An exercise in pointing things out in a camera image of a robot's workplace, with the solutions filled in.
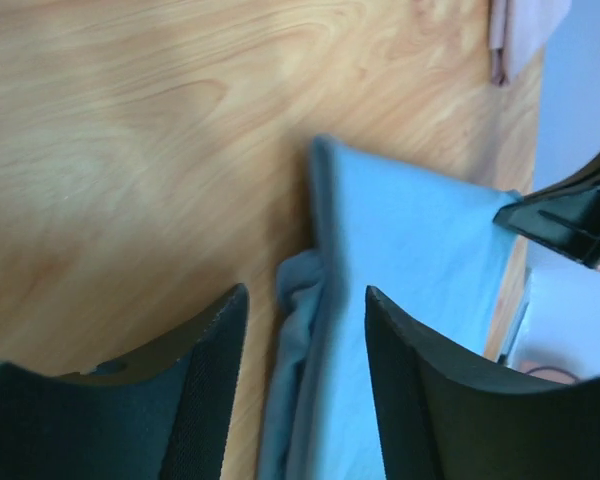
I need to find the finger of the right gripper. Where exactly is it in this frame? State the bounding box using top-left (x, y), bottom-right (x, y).
top-left (493, 152), bottom-right (600, 270)

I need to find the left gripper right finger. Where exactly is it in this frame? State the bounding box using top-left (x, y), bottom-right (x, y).
top-left (365, 287), bottom-right (600, 479)

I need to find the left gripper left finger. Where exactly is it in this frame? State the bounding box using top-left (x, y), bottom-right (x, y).
top-left (0, 284), bottom-right (249, 479)

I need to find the grey blue t shirt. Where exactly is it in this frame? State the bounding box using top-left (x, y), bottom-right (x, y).
top-left (257, 135), bottom-right (520, 479)

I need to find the folded pink t shirt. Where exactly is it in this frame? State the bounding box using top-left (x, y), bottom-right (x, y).
top-left (489, 0), bottom-right (572, 87)

